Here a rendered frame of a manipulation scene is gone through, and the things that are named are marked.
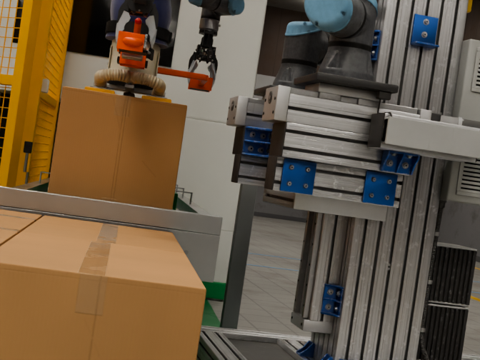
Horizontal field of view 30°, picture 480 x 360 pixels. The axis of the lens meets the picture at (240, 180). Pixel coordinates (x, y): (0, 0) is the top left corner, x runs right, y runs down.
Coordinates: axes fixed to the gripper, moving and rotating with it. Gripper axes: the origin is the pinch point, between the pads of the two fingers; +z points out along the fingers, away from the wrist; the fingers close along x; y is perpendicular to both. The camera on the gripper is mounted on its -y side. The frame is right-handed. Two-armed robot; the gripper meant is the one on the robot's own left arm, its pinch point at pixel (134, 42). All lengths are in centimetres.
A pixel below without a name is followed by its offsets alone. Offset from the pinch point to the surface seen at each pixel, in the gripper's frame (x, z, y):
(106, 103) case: 6.6, 16.7, 31.6
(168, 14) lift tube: -9, -18, 55
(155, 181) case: -13, 39, 32
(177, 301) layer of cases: -16, 56, -100
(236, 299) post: -51, 80, 80
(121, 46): 3.4, 2.3, -4.0
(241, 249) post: -50, 61, 80
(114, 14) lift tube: 9, -15, 54
